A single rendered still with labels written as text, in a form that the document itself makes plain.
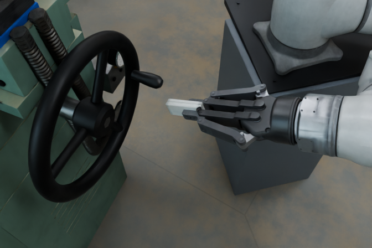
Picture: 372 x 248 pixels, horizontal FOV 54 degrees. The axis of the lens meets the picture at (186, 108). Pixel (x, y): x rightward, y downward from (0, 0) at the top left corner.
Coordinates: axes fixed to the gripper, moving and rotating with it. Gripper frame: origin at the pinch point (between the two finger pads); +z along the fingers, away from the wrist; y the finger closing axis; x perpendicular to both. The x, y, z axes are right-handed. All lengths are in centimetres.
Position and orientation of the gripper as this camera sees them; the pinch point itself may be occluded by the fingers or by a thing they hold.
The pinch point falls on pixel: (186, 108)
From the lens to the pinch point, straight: 66.1
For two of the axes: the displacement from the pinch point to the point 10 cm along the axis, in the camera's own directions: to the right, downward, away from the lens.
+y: -3.9, 7.5, -5.4
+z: -8.7, -1.0, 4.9
